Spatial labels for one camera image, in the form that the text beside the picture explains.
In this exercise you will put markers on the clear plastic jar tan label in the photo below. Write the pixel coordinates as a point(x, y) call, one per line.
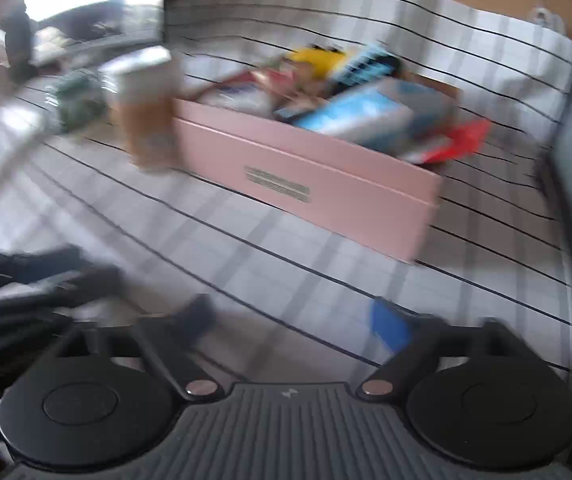
point(148, 115)

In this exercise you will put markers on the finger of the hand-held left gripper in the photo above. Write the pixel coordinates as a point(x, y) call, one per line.
point(26, 262)
point(66, 287)

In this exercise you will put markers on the checked tablecloth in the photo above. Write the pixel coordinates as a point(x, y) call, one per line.
point(166, 240)

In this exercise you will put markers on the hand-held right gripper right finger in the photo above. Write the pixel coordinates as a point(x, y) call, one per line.
point(391, 327)

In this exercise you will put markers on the pink cardboard box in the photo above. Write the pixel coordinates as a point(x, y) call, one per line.
point(291, 170)

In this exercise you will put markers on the black appliance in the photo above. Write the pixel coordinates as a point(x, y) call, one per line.
point(16, 45)

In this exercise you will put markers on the blue white tissue pack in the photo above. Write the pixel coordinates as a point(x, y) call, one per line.
point(361, 112)

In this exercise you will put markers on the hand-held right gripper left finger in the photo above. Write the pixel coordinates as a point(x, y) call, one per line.
point(198, 317)

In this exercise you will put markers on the red packet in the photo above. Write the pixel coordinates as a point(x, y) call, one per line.
point(461, 140)

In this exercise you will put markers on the blue patterned packet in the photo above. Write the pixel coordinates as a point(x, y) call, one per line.
point(368, 65)

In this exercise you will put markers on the yellow plastic toy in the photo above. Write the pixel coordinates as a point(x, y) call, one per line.
point(316, 60)

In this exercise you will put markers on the green glass jar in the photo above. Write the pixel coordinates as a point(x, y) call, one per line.
point(78, 100)

